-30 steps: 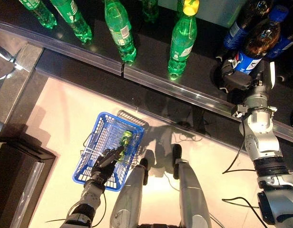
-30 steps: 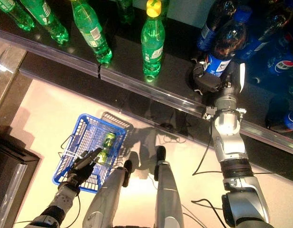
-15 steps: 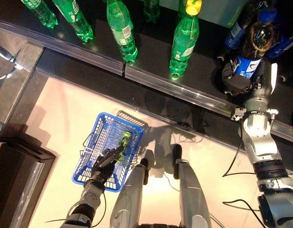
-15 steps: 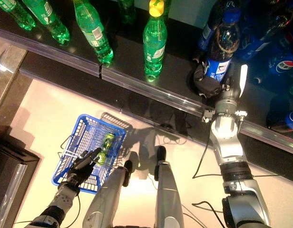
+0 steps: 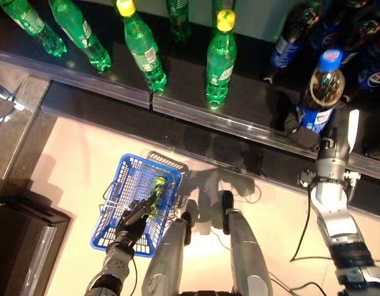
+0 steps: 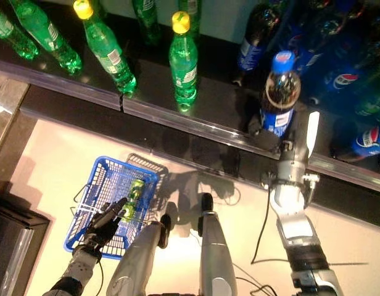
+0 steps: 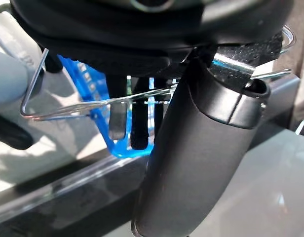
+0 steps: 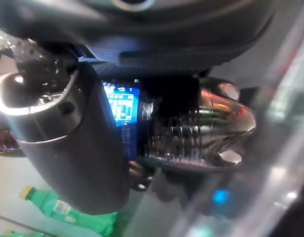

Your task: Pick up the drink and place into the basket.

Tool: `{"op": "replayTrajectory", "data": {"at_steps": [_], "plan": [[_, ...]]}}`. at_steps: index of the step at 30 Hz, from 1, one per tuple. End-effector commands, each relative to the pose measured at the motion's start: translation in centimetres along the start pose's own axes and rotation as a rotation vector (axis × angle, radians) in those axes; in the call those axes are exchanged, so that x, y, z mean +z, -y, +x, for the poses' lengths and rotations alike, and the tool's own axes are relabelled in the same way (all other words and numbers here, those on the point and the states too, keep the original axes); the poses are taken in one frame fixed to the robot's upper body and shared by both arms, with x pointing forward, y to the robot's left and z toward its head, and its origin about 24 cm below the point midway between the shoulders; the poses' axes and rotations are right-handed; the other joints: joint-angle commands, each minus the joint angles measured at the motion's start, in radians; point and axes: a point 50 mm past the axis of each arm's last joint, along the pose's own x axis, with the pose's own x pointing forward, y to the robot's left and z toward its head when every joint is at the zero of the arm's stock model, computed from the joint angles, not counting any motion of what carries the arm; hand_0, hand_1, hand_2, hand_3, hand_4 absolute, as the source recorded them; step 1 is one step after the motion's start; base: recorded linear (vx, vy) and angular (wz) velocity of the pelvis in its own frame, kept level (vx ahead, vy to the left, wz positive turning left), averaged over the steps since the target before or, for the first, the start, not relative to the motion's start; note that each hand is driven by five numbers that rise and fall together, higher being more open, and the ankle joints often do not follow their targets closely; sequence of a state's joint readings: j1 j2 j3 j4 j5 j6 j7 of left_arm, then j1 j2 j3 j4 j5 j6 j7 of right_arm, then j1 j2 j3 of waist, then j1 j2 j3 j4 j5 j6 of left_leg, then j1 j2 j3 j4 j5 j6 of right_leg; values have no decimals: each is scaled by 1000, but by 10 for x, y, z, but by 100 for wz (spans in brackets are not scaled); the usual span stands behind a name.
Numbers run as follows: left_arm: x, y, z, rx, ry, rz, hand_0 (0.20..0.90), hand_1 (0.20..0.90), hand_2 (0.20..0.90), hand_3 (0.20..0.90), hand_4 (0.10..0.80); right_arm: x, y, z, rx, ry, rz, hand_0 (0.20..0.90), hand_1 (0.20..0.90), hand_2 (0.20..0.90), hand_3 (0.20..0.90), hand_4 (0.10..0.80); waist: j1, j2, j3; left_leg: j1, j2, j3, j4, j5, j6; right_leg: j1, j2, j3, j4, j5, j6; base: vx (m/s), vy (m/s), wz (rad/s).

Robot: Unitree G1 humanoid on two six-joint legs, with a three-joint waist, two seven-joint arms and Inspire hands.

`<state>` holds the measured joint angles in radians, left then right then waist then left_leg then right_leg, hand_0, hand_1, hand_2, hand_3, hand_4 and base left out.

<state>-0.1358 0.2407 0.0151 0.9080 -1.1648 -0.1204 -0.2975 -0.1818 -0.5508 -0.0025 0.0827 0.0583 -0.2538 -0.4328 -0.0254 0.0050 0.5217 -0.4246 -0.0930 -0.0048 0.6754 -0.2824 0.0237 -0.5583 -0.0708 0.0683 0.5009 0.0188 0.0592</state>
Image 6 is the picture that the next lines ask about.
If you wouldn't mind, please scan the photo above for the black robot right foot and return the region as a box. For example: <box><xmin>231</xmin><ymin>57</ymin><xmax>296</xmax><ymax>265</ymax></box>
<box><xmin>200</xmin><ymin>192</ymin><xmax>215</xmax><ymax>216</ymax></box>

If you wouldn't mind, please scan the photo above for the silver robot leg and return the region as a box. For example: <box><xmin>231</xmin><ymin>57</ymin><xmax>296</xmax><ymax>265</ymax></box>
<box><xmin>198</xmin><ymin>212</ymin><xmax>239</xmax><ymax>296</ymax></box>
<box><xmin>105</xmin><ymin>220</ymin><xmax>166</xmax><ymax>296</ymax></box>

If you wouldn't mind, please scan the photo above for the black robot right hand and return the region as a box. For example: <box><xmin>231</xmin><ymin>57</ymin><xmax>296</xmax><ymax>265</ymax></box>
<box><xmin>247</xmin><ymin>111</ymin><xmax>320</xmax><ymax>163</ymax></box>

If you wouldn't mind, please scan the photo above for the silver robot right leg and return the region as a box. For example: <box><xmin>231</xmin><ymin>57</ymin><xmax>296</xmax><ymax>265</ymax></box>
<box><xmin>198</xmin><ymin>212</ymin><xmax>239</xmax><ymax>296</ymax></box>

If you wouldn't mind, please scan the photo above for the silver robot left leg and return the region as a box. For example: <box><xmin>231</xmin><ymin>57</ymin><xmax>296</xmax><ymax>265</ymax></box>
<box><xmin>105</xmin><ymin>220</ymin><xmax>166</xmax><ymax>296</ymax></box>

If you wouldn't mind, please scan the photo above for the green bottle in basket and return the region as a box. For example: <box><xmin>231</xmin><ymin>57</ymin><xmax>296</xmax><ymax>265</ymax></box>
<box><xmin>120</xmin><ymin>178</ymin><xmax>147</xmax><ymax>223</ymax></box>

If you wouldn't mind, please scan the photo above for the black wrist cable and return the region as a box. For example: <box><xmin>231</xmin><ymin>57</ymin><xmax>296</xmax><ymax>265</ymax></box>
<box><xmin>98</xmin><ymin>258</ymin><xmax>105</xmax><ymax>293</ymax></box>
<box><xmin>250</xmin><ymin>181</ymin><xmax>273</xmax><ymax>265</ymax></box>

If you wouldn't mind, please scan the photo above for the black robot foot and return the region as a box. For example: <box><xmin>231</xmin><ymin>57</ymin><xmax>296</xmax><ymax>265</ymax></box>
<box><xmin>200</xmin><ymin>192</ymin><xmax>215</xmax><ymax>216</ymax></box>
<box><xmin>157</xmin><ymin>212</ymin><xmax>173</xmax><ymax>250</ymax></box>

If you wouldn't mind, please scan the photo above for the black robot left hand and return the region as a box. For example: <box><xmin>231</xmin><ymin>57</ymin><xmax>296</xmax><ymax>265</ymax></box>
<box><xmin>84</xmin><ymin>197</ymin><xmax>128</xmax><ymax>257</ymax></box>

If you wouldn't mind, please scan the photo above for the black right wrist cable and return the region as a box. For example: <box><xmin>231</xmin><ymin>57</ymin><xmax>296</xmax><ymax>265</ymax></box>
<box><xmin>250</xmin><ymin>181</ymin><xmax>273</xmax><ymax>265</ymax></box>

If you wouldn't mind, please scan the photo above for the blue plastic shopping basket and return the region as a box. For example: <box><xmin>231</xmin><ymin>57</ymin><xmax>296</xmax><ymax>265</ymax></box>
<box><xmin>63</xmin><ymin>155</ymin><xmax>160</xmax><ymax>261</ymax></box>

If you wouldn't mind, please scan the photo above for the black robot left foot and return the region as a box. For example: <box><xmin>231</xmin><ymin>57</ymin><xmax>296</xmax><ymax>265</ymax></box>
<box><xmin>157</xmin><ymin>212</ymin><xmax>173</xmax><ymax>250</ymax></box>

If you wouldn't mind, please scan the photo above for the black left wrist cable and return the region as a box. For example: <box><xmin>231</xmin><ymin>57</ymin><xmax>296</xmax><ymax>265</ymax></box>
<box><xmin>98</xmin><ymin>258</ymin><xmax>105</xmax><ymax>293</ymax></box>

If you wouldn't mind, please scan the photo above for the green drink can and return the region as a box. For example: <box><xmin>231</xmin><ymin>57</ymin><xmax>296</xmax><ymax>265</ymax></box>
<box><xmin>355</xmin><ymin>89</ymin><xmax>380</xmax><ymax>124</ymax></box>

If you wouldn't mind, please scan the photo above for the green soda bottle yellow cap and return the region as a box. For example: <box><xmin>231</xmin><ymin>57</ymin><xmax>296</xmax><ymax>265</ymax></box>
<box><xmin>0</xmin><ymin>0</ymin><xmax>39</xmax><ymax>60</ymax></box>
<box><xmin>9</xmin><ymin>0</ymin><xmax>83</xmax><ymax>76</ymax></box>
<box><xmin>178</xmin><ymin>0</ymin><xmax>204</xmax><ymax>39</ymax></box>
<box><xmin>72</xmin><ymin>0</ymin><xmax>138</xmax><ymax>95</ymax></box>
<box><xmin>131</xmin><ymin>0</ymin><xmax>162</xmax><ymax>46</ymax></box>
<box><xmin>168</xmin><ymin>11</ymin><xmax>199</xmax><ymax>112</ymax></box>

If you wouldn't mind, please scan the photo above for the dark glossy cabinet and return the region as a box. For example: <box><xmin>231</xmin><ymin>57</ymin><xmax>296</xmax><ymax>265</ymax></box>
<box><xmin>0</xmin><ymin>181</ymin><xmax>52</xmax><ymax>296</ymax></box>

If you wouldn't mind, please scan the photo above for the dark shelf board clear rail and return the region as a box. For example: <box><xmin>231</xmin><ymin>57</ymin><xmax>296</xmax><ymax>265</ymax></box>
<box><xmin>120</xmin><ymin>0</ymin><xmax>380</xmax><ymax>195</ymax></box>
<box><xmin>0</xmin><ymin>0</ymin><xmax>125</xmax><ymax>113</ymax></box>

